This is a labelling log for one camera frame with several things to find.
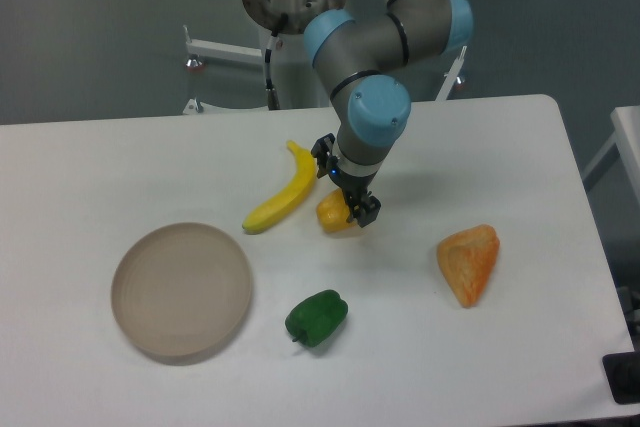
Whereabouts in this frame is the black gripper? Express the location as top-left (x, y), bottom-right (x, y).
top-left (311, 133), bottom-right (382, 226)

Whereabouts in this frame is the yellow toy pepper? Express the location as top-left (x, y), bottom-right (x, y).
top-left (316, 188), bottom-right (357, 233)

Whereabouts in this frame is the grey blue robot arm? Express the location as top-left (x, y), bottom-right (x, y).
top-left (243, 0), bottom-right (474, 227)

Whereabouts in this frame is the green toy pepper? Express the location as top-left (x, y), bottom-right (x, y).
top-left (285, 290), bottom-right (349, 347)

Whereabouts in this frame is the yellow toy banana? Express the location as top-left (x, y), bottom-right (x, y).
top-left (242, 140), bottom-right (316, 234)

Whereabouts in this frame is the orange triangular toy bread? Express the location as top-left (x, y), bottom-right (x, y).
top-left (436, 224), bottom-right (500, 308)

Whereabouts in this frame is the beige round plate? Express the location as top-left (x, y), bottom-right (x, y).
top-left (111, 222), bottom-right (253, 365)

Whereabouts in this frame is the white side table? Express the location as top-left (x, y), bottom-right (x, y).
top-left (581, 105), bottom-right (639, 197)

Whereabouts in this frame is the black device at edge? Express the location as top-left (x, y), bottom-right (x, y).
top-left (602, 351), bottom-right (639, 405)

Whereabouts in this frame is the black cable with connector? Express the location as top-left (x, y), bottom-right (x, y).
top-left (263, 12), bottom-right (289, 111)

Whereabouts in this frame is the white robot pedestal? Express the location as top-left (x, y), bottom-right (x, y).
top-left (183, 0), bottom-right (346, 109)

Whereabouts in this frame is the white frame leg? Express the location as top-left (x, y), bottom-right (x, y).
top-left (435, 45), bottom-right (467, 102)

